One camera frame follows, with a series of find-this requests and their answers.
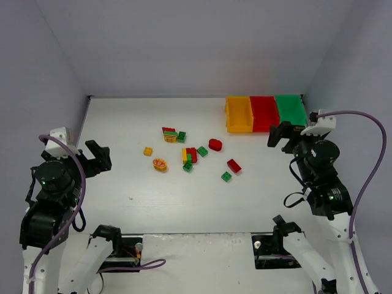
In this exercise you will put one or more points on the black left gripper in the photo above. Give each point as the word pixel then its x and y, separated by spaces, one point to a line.
pixel 92 163

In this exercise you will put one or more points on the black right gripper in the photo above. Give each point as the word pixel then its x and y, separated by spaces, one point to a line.
pixel 290 138

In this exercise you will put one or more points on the small yellow lego brick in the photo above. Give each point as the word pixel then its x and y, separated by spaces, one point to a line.
pixel 147 151

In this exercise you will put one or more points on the red rectangular lego brick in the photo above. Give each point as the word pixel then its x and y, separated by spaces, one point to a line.
pixel 233 166

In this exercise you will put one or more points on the yellow orange oval lego piece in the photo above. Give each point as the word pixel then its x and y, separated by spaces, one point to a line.
pixel 160 164

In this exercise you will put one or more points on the red oval lego piece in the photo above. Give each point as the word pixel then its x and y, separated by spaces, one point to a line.
pixel 215 144

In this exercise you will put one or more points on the red green yellow striped stack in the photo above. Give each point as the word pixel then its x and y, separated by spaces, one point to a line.
pixel 170 134

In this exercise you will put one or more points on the green square lego brick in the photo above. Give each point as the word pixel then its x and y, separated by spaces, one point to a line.
pixel 226 176

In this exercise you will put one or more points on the yellow red green lego stack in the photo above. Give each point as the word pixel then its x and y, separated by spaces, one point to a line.
pixel 189 155

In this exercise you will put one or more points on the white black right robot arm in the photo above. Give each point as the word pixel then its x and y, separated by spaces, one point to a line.
pixel 332 207

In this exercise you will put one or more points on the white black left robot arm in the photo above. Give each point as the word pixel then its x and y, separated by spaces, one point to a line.
pixel 55 198

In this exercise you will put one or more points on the green plastic bin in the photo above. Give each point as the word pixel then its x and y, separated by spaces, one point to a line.
pixel 291 109

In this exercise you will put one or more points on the red plastic bin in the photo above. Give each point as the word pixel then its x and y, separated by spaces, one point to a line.
pixel 265 113

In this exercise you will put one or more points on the yellow plastic bin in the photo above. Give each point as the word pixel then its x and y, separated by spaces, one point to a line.
pixel 239 115

